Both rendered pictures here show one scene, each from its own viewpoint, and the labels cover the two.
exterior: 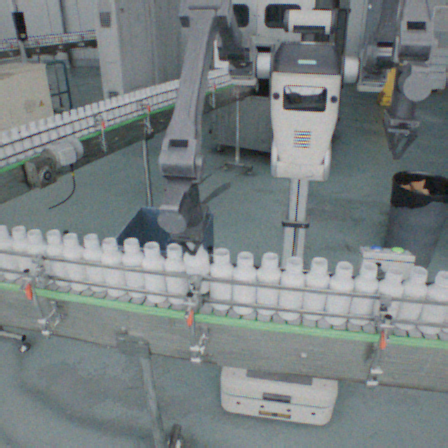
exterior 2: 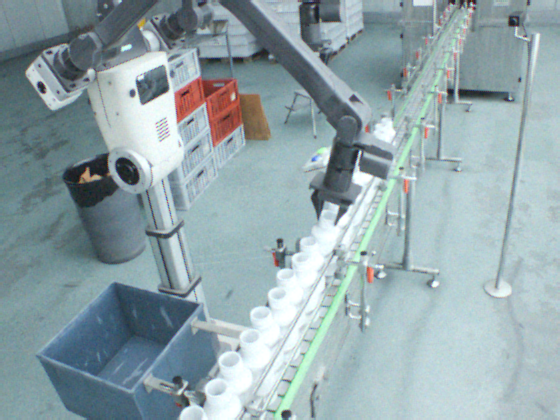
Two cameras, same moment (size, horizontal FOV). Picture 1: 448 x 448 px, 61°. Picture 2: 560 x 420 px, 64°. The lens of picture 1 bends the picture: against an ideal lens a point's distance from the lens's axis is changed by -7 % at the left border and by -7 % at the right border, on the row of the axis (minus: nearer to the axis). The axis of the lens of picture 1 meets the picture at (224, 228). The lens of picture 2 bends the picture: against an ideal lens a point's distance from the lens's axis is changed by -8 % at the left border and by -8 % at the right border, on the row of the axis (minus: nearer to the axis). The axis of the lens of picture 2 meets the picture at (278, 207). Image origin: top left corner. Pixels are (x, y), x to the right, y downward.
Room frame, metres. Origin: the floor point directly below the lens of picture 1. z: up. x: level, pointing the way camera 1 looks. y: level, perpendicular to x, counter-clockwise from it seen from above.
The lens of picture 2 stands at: (0.68, 0.96, 1.74)
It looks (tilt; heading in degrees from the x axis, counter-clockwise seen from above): 30 degrees down; 285
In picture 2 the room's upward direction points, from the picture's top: 7 degrees counter-clockwise
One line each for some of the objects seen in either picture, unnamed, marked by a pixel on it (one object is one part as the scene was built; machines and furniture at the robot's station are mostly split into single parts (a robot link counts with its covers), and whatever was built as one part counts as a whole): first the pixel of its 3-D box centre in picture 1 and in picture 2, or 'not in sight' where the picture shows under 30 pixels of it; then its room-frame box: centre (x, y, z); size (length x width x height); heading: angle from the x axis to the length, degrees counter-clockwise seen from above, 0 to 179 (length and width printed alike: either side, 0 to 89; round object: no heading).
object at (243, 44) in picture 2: not in sight; (237, 28); (3.32, -7.52, 0.50); 1.23 x 1.05 x 1.00; 76
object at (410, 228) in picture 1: (415, 222); (109, 210); (2.47, -1.39, 0.32); 0.45 x 0.45 x 0.64
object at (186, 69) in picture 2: not in sight; (157, 73); (2.34, -2.25, 1.00); 0.61 x 0.41 x 0.22; 85
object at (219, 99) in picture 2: not in sight; (205, 100); (2.29, -2.96, 0.55); 0.61 x 0.41 x 0.22; 81
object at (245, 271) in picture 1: (244, 283); (337, 230); (0.81, -0.05, 1.08); 0.06 x 0.06 x 0.17
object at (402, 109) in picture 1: (402, 106); (311, 34); (0.89, -0.41, 1.51); 0.10 x 0.07 x 0.07; 168
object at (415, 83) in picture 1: (415, 67); (322, 0); (0.85, -0.40, 1.60); 0.12 x 0.09 x 0.12; 169
